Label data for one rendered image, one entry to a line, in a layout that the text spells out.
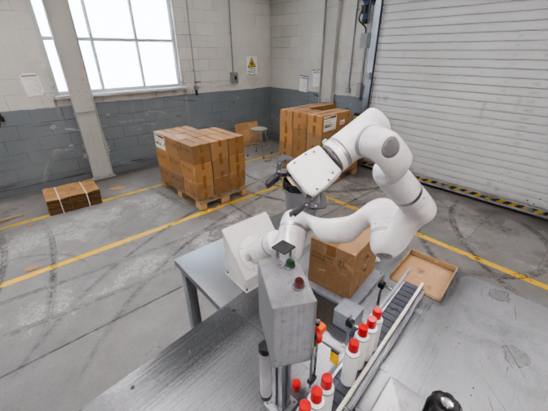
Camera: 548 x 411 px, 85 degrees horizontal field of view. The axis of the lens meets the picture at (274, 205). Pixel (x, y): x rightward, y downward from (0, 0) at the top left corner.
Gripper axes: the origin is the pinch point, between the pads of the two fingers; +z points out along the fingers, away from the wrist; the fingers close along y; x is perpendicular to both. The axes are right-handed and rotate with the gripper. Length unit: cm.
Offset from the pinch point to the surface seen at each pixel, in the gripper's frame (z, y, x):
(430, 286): -44, 65, 99
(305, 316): 12.3, 24.0, -2.0
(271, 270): 12.3, 11.7, 3.0
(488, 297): -62, 85, 95
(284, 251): 7.1, 10.0, 4.8
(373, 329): -2, 48, 47
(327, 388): 21, 47, 29
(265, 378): 31.1, 31.8, 16.7
